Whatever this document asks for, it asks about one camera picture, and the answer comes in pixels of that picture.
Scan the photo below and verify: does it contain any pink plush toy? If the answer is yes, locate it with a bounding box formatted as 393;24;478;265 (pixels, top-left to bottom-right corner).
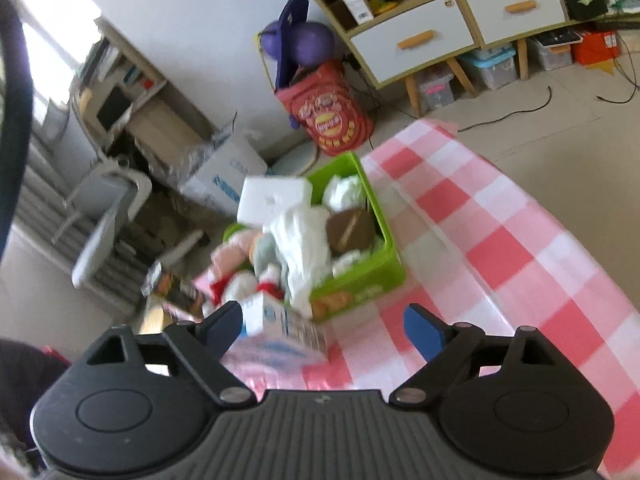
210;230;266;281

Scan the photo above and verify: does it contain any computer monitor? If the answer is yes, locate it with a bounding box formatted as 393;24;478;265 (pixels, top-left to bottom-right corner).
95;85;133;131

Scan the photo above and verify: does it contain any red snack bucket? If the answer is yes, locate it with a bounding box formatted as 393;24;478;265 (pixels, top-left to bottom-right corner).
275;60;376;157

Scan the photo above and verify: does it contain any green plastic bin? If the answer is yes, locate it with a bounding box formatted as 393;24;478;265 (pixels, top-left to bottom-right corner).
222;152;407;321

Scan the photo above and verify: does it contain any burger plush toy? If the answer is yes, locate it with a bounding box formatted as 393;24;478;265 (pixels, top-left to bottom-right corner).
325;207;376;253

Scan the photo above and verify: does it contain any white cardboard box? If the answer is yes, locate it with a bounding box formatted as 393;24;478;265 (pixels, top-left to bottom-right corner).
172;120;268;216

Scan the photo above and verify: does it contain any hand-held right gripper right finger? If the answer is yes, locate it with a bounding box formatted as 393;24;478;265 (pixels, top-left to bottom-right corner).
389;303;560;408

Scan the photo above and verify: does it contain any purple hopper ball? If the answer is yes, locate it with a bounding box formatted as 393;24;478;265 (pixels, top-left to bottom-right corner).
257;0;336;93

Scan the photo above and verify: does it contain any wooden computer desk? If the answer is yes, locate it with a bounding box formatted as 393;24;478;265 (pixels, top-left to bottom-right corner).
70;15;216;151

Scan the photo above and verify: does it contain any black floor cable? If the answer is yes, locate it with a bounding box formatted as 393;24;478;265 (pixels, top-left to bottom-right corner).
457;85;553;131

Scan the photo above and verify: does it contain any dark printed box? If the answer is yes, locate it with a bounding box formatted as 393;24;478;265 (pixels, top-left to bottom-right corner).
140;260;206;321

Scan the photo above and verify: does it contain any white tissue pack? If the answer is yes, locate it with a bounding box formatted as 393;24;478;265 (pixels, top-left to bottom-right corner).
236;176;313;226

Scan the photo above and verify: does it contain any wooden shelf cabinet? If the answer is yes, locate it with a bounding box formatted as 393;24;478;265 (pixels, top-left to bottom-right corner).
282;0;621;117

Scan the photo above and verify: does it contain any white plastic bag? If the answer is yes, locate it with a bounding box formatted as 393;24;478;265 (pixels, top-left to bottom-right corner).
270;205;336;311

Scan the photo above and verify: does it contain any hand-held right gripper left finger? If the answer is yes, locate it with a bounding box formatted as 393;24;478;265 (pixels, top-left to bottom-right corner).
85;301;256;408

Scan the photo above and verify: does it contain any pink checkered tablecloth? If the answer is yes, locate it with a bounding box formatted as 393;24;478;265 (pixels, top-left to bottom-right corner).
220;120;640;480

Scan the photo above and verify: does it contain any blue lid storage box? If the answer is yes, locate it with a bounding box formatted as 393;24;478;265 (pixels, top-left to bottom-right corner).
457;45;518;91

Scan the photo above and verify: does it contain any blue and white milk carton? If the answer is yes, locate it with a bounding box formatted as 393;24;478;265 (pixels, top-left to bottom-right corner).
237;292;328;361

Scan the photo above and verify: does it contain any orange box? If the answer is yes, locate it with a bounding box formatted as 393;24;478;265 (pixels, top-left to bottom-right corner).
570;30;621;66

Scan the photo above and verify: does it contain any white and red plush toy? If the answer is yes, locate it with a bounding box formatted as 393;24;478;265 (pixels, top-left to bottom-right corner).
210;265;286;306

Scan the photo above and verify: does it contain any small white box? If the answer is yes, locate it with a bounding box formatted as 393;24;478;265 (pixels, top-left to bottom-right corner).
342;0;375;26

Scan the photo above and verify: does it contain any grey white chair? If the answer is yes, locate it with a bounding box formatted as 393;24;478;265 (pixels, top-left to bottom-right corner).
52;155;153;291

